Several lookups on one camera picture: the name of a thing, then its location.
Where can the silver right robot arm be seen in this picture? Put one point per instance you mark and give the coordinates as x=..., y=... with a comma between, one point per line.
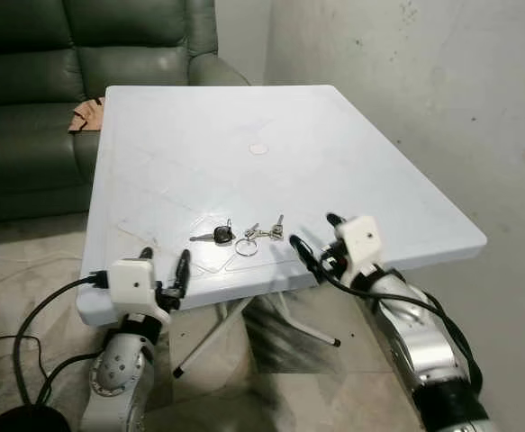
x=424, y=351

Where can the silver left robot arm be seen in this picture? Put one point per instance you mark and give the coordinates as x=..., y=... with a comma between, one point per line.
x=118, y=373

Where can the black-headed key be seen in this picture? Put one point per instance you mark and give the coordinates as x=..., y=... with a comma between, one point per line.
x=221, y=236

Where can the white table leg black foot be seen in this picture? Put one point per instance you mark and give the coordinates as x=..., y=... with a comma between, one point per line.
x=210, y=340
x=309, y=329

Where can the white plastic folding table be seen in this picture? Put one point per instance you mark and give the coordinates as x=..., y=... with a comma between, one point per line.
x=244, y=189

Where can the round white table plug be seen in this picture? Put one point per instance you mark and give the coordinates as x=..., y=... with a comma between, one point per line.
x=258, y=148

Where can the crumpled brown cloth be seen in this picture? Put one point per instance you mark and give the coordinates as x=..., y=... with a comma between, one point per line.
x=88, y=115

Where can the black round object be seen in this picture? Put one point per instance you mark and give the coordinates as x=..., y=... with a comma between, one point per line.
x=14, y=420

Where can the dark green leather sofa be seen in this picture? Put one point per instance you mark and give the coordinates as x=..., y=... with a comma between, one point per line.
x=37, y=81

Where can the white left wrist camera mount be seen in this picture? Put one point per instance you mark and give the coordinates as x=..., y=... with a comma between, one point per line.
x=134, y=283

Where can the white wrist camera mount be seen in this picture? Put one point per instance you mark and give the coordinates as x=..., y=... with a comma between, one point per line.
x=361, y=241
x=134, y=283

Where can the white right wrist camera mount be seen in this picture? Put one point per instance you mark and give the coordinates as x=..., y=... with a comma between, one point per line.
x=361, y=241

